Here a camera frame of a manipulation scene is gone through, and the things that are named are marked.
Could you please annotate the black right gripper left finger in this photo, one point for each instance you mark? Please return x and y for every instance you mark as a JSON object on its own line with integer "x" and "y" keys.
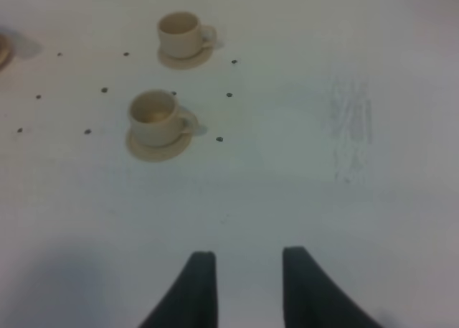
{"x": 192, "y": 300}

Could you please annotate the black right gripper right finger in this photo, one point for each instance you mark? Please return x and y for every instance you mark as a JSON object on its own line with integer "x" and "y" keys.
{"x": 312, "y": 299}

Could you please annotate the beige teapot saucer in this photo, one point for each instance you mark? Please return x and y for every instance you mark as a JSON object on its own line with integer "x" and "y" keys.
{"x": 5, "y": 49}

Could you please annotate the beige near cup saucer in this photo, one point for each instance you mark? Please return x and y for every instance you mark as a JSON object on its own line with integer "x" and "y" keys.
{"x": 156, "y": 154}

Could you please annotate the beige cup saucer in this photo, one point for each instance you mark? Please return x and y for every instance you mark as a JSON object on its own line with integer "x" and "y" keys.
{"x": 156, "y": 154}
{"x": 165, "y": 56}

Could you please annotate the beige near teacup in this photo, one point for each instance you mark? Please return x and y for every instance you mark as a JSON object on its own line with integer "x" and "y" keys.
{"x": 158, "y": 120}

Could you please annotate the beige teacup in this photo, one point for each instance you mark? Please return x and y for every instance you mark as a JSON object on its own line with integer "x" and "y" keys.
{"x": 182, "y": 36}
{"x": 158, "y": 120}

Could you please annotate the beige far cup saucer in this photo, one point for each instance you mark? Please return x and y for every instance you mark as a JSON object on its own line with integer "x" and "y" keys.
{"x": 165, "y": 56}

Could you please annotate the beige far teacup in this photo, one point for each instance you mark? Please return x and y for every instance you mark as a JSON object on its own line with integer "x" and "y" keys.
{"x": 182, "y": 36}

